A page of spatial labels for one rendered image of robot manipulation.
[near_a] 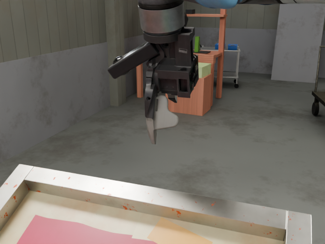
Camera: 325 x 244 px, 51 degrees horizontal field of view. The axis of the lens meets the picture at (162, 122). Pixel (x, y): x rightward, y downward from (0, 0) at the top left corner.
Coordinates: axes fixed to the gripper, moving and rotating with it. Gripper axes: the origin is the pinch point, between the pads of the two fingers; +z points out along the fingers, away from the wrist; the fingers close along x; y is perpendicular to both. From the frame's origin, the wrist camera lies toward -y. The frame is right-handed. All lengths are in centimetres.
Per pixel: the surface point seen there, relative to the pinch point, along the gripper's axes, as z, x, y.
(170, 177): 213, 188, -72
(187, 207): 6.3, -15.5, 9.0
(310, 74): 351, 701, 92
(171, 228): 10.0, -17.7, 6.4
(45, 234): 10.7, -24.1, -16.1
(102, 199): 8.0, -16.0, -7.7
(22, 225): 10.6, -23.6, -21.8
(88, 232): 10.5, -21.9, -8.2
